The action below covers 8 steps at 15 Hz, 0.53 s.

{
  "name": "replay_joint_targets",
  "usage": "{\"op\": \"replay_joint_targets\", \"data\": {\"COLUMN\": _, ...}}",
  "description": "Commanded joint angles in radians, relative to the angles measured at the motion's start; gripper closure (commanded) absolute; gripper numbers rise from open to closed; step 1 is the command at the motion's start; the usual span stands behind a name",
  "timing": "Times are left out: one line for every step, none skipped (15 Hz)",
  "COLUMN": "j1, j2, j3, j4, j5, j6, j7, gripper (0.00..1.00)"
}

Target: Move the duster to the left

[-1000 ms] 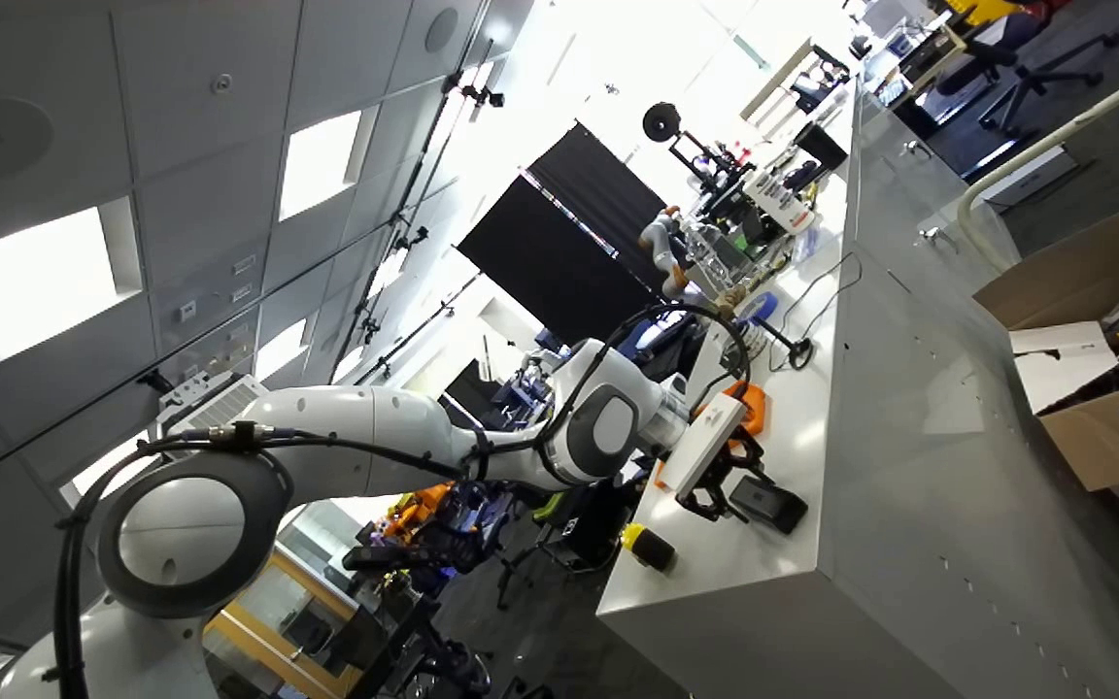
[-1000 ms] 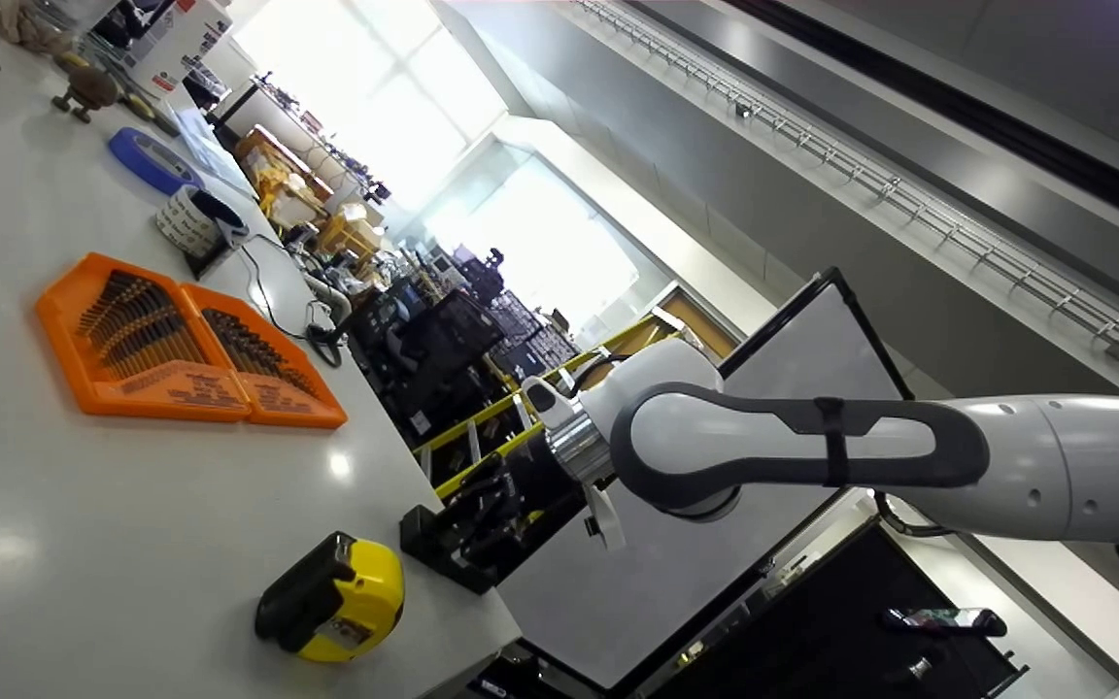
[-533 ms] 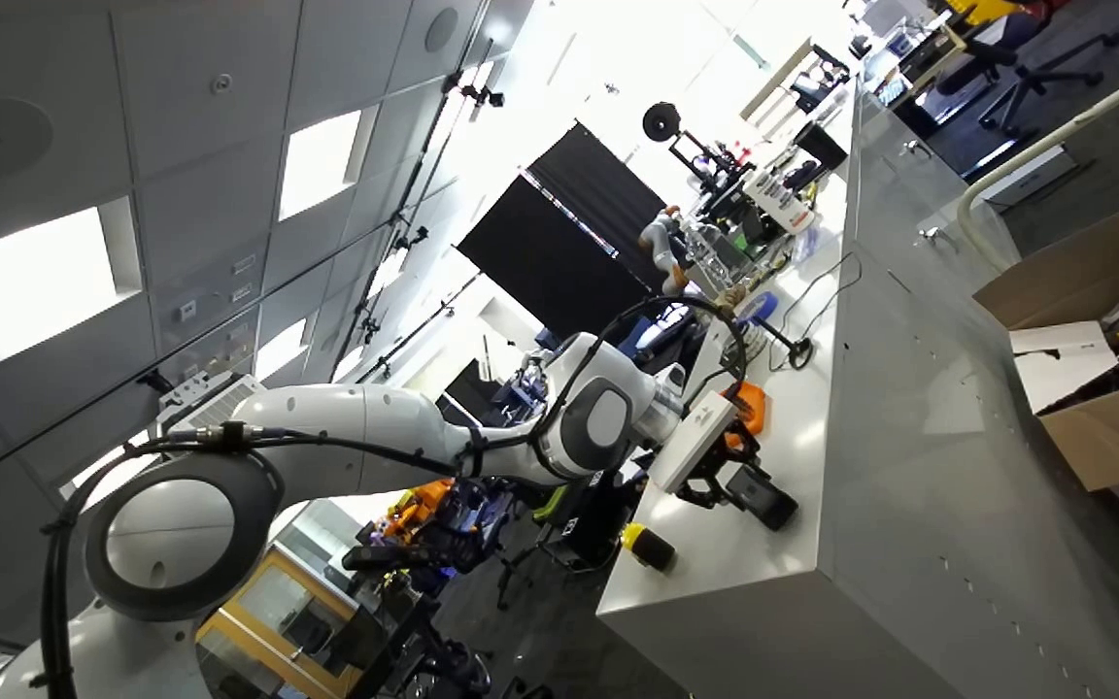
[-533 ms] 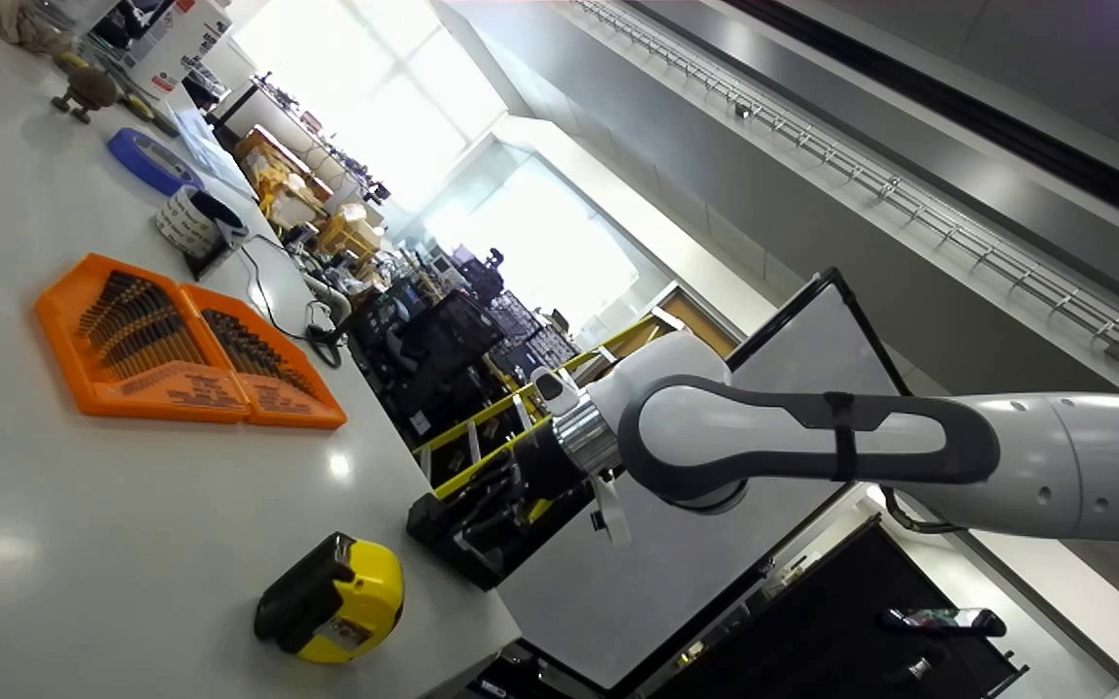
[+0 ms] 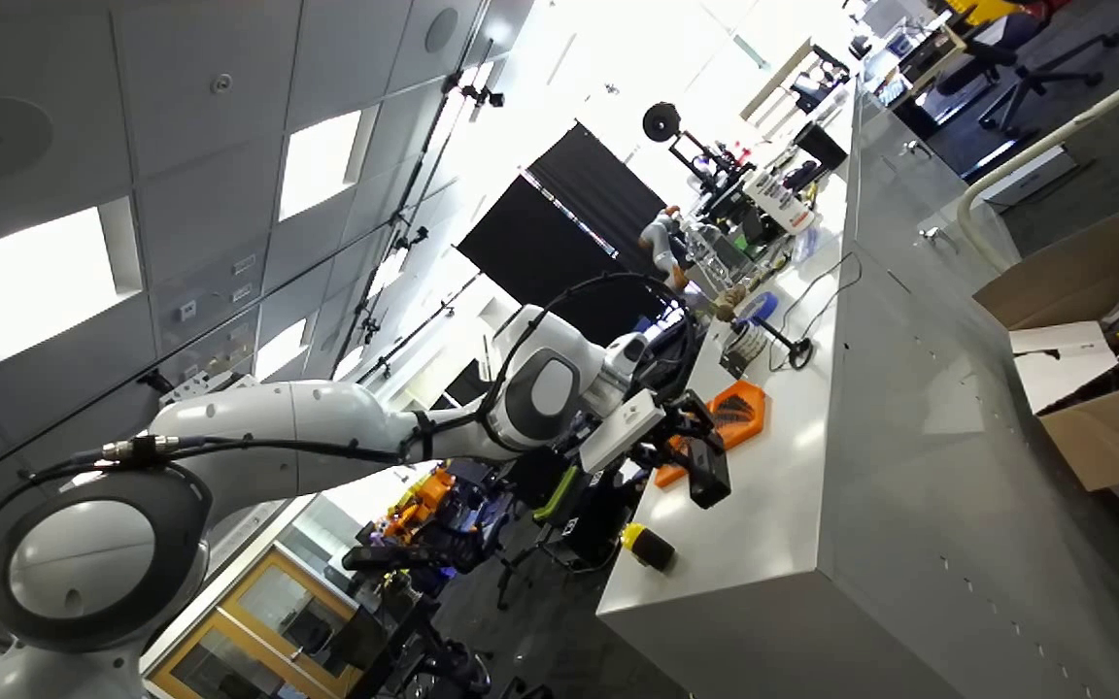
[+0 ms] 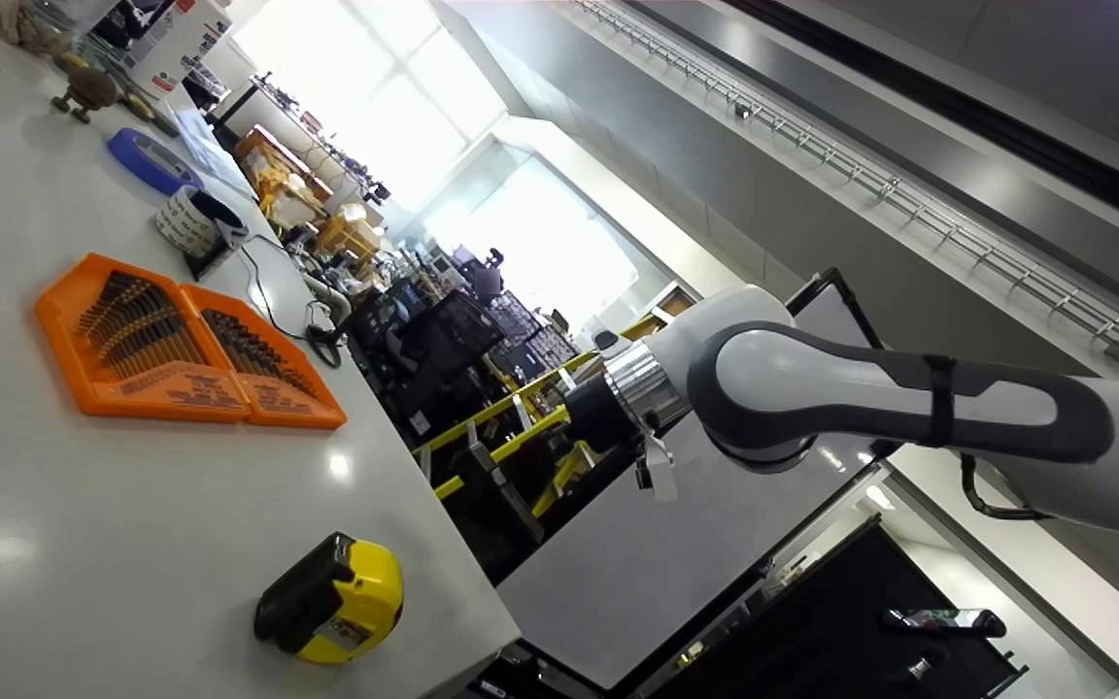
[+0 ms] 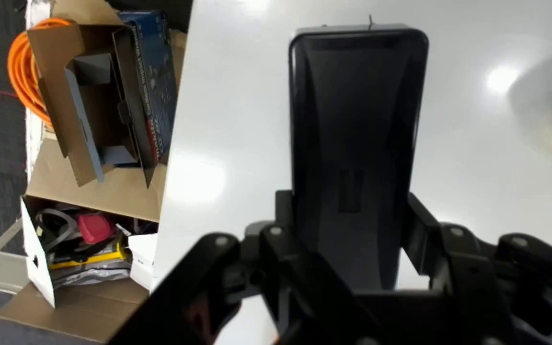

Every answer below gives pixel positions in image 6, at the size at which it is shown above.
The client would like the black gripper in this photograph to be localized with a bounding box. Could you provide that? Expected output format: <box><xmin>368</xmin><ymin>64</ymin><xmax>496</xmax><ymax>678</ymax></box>
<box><xmin>557</xmin><ymin>365</ymin><xmax>649</xmax><ymax>458</ymax></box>

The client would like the blue duster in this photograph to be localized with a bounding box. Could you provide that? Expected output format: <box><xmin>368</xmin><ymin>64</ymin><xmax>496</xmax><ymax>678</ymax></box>
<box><xmin>100</xmin><ymin>123</ymin><xmax>207</xmax><ymax>203</ymax></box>

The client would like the black flat panel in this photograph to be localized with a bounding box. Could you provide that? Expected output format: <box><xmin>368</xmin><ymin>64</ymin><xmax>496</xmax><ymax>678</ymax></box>
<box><xmin>654</xmin><ymin>511</ymin><xmax>1033</xmax><ymax>699</ymax></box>

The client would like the yellow black tape measure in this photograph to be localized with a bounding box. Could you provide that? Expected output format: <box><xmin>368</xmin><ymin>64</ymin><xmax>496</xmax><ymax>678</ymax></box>
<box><xmin>249</xmin><ymin>526</ymin><xmax>410</xmax><ymax>671</ymax></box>

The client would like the orange drill bit case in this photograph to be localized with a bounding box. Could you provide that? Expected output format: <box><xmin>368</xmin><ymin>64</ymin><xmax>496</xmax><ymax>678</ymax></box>
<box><xmin>31</xmin><ymin>252</ymin><xmax>350</xmax><ymax>436</ymax></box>

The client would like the white ribbed cup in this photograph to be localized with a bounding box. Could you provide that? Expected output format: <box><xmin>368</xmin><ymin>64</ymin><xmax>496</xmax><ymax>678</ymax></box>
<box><xmin>148</xmin><ymin>182</ymin><xmax>254</xmax><ymax>278</ymax></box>

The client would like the white box red print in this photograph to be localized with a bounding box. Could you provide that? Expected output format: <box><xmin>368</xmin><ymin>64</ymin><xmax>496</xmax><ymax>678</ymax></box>
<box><xmin>128</xmin><ymin>0</ymin><xmax>237</xmax><ymax>98</ymax></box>

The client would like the brown small object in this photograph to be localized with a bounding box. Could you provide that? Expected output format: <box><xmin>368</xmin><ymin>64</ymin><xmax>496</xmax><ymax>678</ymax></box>
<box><xmin>47</xmin><ymin>54</ymin><xmax>126</xmax><ymax>128</ymax></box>

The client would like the black cable on table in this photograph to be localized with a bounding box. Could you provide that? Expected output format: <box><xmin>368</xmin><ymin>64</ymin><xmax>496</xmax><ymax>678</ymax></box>
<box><xmin>230</xmin><ymin>233</ymin><xmax>350</xmax><ymax>371</ymax></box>

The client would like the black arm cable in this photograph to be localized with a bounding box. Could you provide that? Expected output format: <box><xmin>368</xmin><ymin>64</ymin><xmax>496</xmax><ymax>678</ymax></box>
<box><xmin>957</xmin><ymin>445</ymin><xmax>1056</xmax><ymax>522</ymax></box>

